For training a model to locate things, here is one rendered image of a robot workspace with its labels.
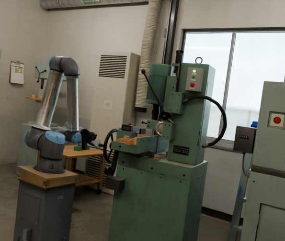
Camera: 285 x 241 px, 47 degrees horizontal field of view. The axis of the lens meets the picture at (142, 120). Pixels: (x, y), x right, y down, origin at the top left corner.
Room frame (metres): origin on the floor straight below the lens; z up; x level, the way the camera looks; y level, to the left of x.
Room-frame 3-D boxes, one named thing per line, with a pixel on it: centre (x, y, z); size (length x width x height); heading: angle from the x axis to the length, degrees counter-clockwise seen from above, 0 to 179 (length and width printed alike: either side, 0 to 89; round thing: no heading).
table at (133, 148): (2.55, 0.02, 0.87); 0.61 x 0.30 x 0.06; 155
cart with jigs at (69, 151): (3.89, 0.79, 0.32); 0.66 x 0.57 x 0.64; 146
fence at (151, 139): (2.49, -0.11, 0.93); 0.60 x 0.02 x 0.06; 155
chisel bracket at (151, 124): (2.54, -0.11, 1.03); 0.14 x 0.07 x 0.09; 65
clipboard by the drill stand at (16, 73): (4.91, 1.95, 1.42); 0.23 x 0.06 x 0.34; 148
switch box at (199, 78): (2.28, -0.33, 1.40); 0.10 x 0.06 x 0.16; 65
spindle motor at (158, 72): (2.55, -0.10, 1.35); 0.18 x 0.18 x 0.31
